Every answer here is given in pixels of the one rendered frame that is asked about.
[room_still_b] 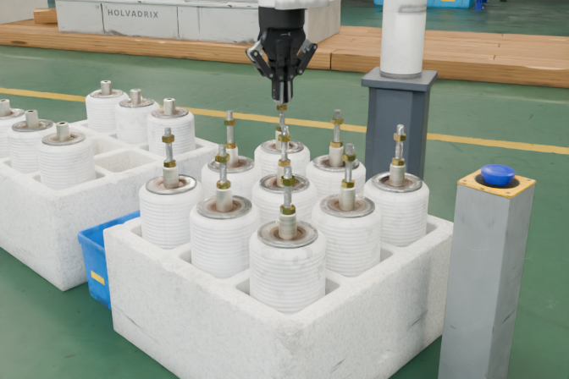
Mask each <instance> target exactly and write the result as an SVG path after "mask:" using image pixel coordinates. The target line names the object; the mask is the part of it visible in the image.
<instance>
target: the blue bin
mask: <svg viewBox="0 0 569 379"><path fill-rule="evenodd" d="M140 216H141V210H139V211H134V212H132V213H129V214H127V215H124V216H122V217H117V218H114V219H112V220H109V221H107V222H103V223H100V224H97V225H95V226H92V227H90V228H86V229H83V230H81V231H79V232H78V234H77V236H78V241H79V243H80V244H81V248H82V252H83V257H84V262H85V267H86V276H87V281H88V286H89V290H90V295H91V296H92V297H93V298H94V299H96V300H98V301H99V302H100V303H102V304H103V305H105V306H106V307H108V308H109V309H110V310H112V307H111V299H110V291H109V283H108V269H107V261H106V253H105V244H104V237H103V230H104V229H106V228H111V227H113V226H115V225H119V224H120V225H121V224H124V223H125V222H127V221H129V220H132V219H135V218H137V217H140Z"/></svg>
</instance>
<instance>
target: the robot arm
mask: <svg viewBox="0 0 569 379"><path fill-rule="evenodd" d="M328 5H329V0H258V24H259V28H260V31H259V35H258V37H257V43H256V44H255V45H254V46H253V47H252V48H247V49H246V50H245V54H246V56H247V57H248V58H249V59H250V60H251V62H252V63H253V65H254V66H255V68H256V69H257V71H258V72H259V73H260V75H261V76H262V77H266V78H268V79H270V80H272V98H273V99H274V101H275V102H276V103H278V104H283V103H284V99H285V102H286V103H288V102H291V98H292V97H293V79H294V78H295V77H296V76H297V75H302V74H303V72H304V71H305V69H306V67H307V65H308V64H309V62H310V60H311V59H312V56H313V54H314V53H315V52H316V50H317V48H318V45H317V44H316V43H312V42H310V41H309V40H308V39H307V38H306V33H305V31H304V29H303V26H304V24H305V8H317V7H327V6H328ZM426 10H427V0H384V8H383V26H382V42H381V58H380V75H381V76H383V77H385V78H390V79H398V80H410V79H416V78H419V77H421V76H422V66H423V45H424V34H425V23H426ZM300 49H301V50H300ZM262 50H263V51H264V52H265V54H266V55H267V56H268V65H269V66H268V65H267V63H266V62H265V61H264V59H263V58H262V56H263V52H262ZM299 50H300V52H299ZM298 52H299V53H298ZM297 53H298V55H297Z"/></svg>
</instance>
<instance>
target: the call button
mask: <svg viewBox="0 0 569 379"><path fill-rule="evenodd" d="M515 173H516V172H515V171H514V170H513V169H512V168H510V167H507V166H505V165H500V164H489V165H485V166H483V167H482V168H481V175H482V176H483V180H484V181H485V182H487V183H489V184H497V185H505V184H509V183H510V182H511V180H513V179H514V178H515Z"/></svg>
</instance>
